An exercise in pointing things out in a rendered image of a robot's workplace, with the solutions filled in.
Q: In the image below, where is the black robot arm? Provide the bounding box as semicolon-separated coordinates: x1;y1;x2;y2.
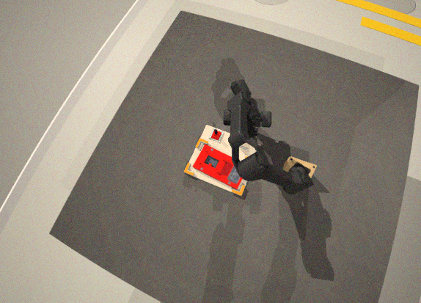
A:
227;80;314;195

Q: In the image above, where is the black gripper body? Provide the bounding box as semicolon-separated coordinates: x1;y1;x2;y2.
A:
223;109;271;128

